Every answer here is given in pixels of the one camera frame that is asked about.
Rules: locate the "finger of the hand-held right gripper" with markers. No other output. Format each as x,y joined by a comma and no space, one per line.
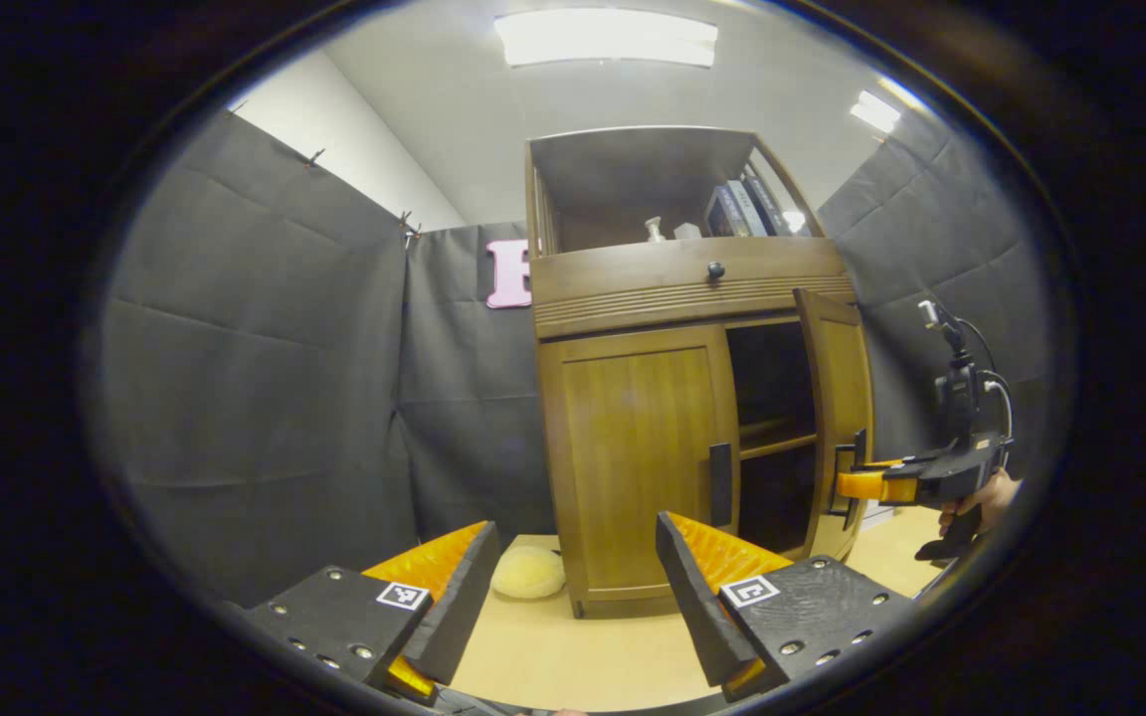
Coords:
871,485

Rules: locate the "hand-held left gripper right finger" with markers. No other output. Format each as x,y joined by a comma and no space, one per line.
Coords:
697,607

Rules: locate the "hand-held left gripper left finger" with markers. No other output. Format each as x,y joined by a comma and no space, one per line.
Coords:
459,607

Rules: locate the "wooden cabinet door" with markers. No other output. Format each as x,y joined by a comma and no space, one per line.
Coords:
844,378
633,457

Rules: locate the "wooden double-door shoe cabinet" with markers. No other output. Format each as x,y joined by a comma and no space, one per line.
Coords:
682,298

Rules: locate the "wooden inner cabinet shelf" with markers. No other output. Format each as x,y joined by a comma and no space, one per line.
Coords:
777,443

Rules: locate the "yellow round sponge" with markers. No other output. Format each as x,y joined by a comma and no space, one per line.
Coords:
528,574

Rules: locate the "small ceiling light panel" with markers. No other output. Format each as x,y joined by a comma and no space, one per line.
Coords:
875,111

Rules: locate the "small white box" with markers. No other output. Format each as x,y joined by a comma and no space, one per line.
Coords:
687,232

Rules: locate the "wooden drawer with black knob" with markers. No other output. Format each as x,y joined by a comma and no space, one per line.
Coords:
633,278

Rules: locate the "large ceiling light panel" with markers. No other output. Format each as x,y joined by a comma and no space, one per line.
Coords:
605,38

